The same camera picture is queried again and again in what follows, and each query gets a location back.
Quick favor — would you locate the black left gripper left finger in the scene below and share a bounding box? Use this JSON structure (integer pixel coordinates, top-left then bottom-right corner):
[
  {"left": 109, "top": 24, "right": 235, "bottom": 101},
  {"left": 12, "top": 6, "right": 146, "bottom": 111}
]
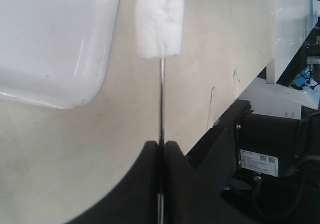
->
[{"left": 69, "top": 141, "right": 160, "bottom": 224}]

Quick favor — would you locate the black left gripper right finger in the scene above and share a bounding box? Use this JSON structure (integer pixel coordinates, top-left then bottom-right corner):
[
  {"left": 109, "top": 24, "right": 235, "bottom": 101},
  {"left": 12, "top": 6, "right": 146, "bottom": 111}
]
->
[{"left": 164, "top": 141, "right": 240, "bottom": 224}]

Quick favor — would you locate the thin metal skewer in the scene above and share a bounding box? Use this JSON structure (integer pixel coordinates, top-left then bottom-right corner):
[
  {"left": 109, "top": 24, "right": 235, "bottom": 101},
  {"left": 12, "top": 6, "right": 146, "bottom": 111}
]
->
[{"left": 157, "top": 57, "right": 165, "bottom": 224}]

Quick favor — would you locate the white marshmallow piece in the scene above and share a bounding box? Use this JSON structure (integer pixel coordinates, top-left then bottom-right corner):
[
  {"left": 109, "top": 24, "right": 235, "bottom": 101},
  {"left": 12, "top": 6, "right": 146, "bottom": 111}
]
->
[{"left": 135, "top": 0, "right": 185, "bottom": 59}]

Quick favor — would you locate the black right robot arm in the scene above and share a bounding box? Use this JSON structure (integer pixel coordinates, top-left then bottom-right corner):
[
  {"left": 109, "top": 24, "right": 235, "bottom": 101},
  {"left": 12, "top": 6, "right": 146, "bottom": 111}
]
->
[{"left": 187, "top": 100, "right": 320, "bottom": 224}]

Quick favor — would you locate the white robot base panel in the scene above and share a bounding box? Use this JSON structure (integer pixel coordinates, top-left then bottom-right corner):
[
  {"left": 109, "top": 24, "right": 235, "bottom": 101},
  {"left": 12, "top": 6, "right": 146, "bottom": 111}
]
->
[{"left": 240, "top": 0, "right": 320, "bottom": 119}]

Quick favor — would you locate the white plastic tray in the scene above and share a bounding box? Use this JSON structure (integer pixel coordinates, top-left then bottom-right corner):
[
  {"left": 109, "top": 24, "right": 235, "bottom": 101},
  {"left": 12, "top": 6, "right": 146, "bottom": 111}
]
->
[{"left": 0, "top": 0, "right": 119, "bottom": 109}]

